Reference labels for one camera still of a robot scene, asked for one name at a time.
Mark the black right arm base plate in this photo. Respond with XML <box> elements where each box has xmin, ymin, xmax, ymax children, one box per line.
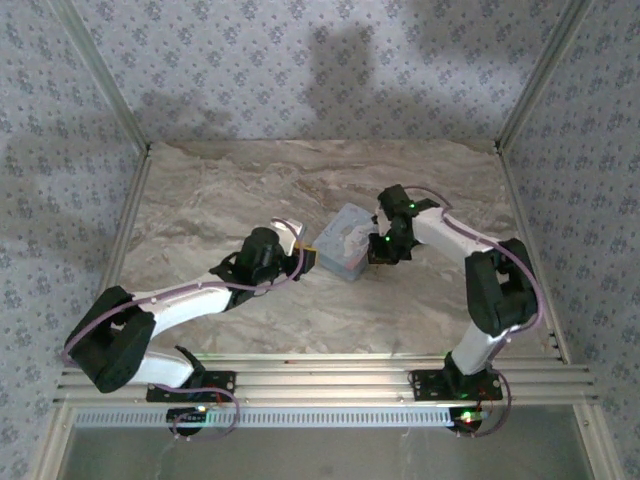
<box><xmin>408</xmin><ymin>368</ymin><xmax>504</xmax><ymax>401</ymax></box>

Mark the slotted grey cable duct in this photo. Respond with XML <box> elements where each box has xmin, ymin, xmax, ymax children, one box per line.
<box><xmin>72</xmin><ymin>405</ymin><xmax>494</xmax><ymax>430</ymax></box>

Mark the aluminium frame post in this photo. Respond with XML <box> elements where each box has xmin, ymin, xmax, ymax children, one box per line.
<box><xmin>493</xmin><ymin>0</ymin><xmax>594</xmax><ymax>154</ymax></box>
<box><xmin>49</xmin><ymin>0</ymin><xmax>154</xmax><ymax>156</ymax></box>

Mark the aluminium side rail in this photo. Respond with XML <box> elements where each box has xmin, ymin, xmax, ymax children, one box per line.
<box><xmin>495</xmin><ymin>149</ymin><xmax>619</xmax><ymax>480</ymax></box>

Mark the aluminium mounting rail beam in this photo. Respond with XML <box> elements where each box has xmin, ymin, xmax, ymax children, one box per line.
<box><xmin>52</xmin><ymin>363</ymin><xmax>599</xmax><ymax>406</ymax></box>

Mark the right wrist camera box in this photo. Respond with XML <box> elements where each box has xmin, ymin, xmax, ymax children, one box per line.
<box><xmin>370</xmin><ymin>208</ymin><xmax>396</xmax><ymax>236</ymax></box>

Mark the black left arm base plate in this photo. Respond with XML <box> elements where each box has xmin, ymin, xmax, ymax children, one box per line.
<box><xmin>145</xmin><ymin>370</ymin><xmax>237</xmax><ymax>404</ymax></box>

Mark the bunny print tin box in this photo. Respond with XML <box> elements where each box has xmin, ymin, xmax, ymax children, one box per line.
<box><xmin>312</xmin><ymin>203</ymin><xmax>381</xmax><ymax>285</ymax></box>

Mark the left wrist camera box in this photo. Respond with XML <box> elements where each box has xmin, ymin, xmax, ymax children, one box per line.
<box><xmin>269</xmin><ymin>216</ymin><xmax>306</xmax><ymax>257</ymax></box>

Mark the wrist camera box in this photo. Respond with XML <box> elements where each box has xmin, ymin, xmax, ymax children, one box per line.
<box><xmin>370</xmin><ymin>208</ymin><xmax>396</xmax><ymax>236</ymax></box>
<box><xmin>269</xmin><ymin>216</ymin><xmax>306</xmax><ymax>257</ymax></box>

